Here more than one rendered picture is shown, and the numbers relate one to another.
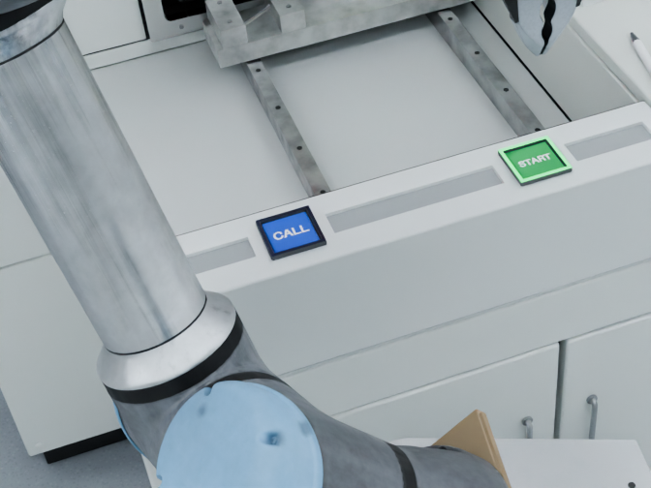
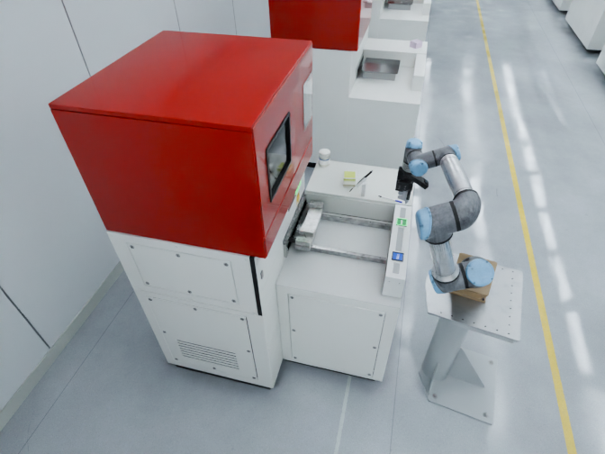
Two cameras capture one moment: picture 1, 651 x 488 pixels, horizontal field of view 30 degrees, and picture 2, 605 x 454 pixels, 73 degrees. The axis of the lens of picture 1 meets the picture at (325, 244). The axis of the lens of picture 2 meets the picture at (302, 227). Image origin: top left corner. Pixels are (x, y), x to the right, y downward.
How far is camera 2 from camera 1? 171 cm
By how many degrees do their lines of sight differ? 43
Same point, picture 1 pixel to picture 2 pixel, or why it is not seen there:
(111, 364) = (450, 276)
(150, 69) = (290, 263)
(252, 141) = (331, 258)
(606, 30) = (374, 197)
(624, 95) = (387, 205)
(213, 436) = (478, 269)
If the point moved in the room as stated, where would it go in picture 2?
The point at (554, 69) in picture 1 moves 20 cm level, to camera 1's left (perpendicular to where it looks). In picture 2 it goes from (358, 211) to (344, 231)
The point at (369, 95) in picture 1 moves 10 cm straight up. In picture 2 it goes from (333, 237) to (333, 224)
